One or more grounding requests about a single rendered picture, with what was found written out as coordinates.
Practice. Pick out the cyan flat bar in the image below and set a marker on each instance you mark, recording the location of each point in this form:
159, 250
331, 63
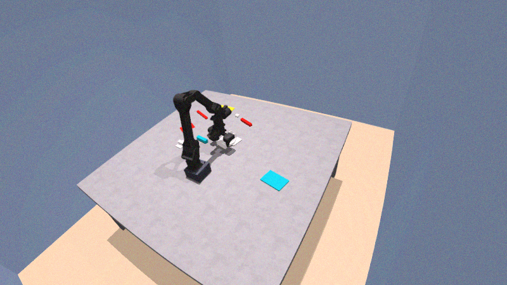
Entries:
202, 139

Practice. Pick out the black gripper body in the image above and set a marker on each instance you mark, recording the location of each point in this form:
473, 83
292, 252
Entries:
227, 137

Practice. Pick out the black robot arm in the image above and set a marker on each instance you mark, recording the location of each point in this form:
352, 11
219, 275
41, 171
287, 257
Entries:
182, 103

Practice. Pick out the cyan flat rectangular plate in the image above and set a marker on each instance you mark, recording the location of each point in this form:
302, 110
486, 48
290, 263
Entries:
274, 180

